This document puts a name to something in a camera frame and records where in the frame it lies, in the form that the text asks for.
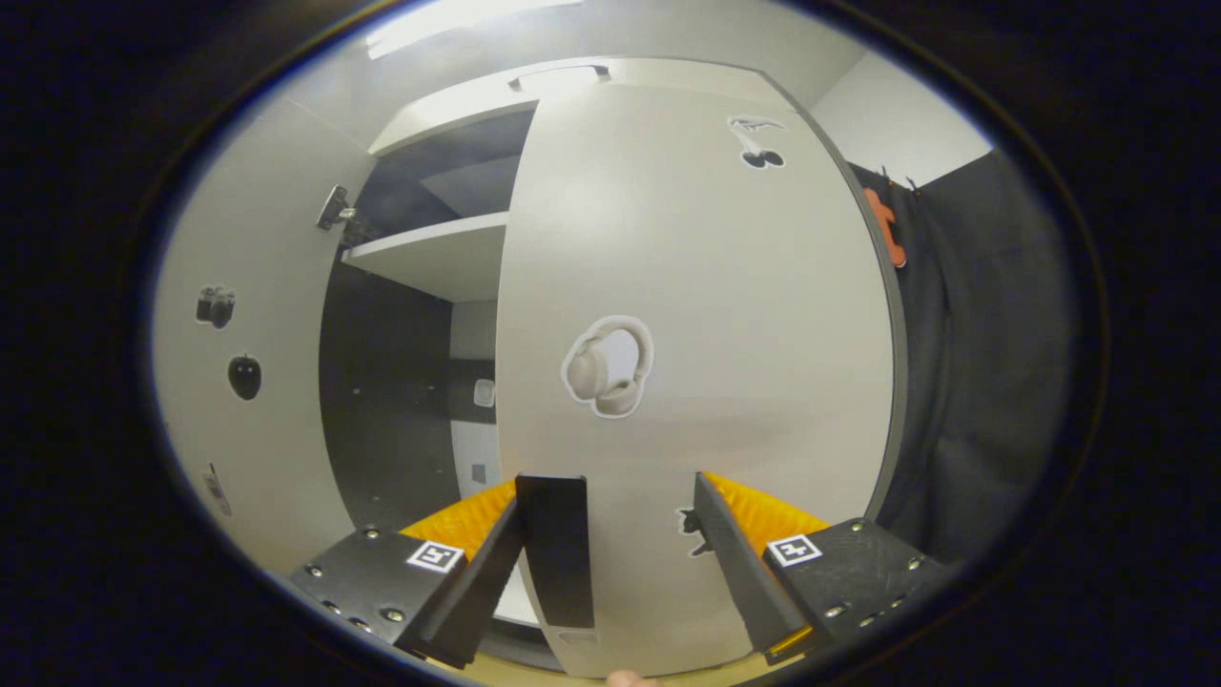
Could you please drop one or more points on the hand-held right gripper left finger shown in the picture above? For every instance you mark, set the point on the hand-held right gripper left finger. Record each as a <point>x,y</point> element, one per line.
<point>482,592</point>

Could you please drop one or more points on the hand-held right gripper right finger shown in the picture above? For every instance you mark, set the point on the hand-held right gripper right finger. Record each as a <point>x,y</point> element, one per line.
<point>739,572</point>

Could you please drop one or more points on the grey and beige cabinet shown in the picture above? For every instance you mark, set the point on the grey and beige cabinet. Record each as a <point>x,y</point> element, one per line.
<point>382,382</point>

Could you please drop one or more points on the beige cabinet door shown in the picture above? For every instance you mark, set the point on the beige cabinet door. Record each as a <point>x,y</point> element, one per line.
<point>267,239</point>
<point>725,334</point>

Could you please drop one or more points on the beige cabinet shelf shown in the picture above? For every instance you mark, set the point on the beige cabinet shelf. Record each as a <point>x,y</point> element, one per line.
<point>439,258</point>

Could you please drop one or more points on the metal door hinge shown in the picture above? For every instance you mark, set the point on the metal door hinge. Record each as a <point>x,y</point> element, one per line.
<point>336,212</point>

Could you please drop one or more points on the beige cabinet drawer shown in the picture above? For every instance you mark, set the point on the beige cabinet drawer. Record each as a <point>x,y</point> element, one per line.
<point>458,105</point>

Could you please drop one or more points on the black backdrop cloth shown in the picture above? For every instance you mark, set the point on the black backdrop cloth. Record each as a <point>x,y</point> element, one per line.
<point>992,363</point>

